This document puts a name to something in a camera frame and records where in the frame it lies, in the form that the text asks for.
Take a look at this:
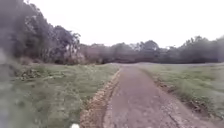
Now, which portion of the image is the grey dirt path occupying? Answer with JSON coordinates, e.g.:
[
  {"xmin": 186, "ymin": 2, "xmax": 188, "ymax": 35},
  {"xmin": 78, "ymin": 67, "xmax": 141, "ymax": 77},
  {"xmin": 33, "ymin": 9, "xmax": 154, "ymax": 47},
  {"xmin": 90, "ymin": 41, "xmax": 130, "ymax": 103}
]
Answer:
[{"xmin": 102, "ymin": 63, "xmax": 221, "ymax": 128}]

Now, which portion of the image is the brown leaf-strewn path verge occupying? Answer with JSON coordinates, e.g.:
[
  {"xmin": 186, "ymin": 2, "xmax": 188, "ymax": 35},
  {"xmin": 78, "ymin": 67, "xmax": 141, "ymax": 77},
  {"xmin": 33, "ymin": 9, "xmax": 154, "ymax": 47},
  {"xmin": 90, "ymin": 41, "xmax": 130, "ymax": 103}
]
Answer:
[{"xmin": 79, "ymin": 68, "xmax": 122, "ymax": 128}]

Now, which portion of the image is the grass field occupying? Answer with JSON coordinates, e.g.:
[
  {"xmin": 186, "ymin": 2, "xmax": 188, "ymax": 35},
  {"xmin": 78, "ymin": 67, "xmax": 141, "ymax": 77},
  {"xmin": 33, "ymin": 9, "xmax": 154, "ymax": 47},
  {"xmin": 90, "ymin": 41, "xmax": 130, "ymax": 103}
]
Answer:
[
  {"xmin": 0, "ymin": 62, "xmax": 120, "ymax": 128},
  {"xmin": 138, "ymin": 62, "xmax": 224, "ymax": 121}
]

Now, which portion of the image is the row of trees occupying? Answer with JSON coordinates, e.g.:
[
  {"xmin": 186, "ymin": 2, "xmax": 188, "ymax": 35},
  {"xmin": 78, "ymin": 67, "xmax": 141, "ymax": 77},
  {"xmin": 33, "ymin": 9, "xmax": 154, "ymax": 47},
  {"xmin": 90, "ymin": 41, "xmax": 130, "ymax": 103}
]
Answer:
[{"xmin": 0, "ymin": 0, "xmax": 224, "ymax": 66}]

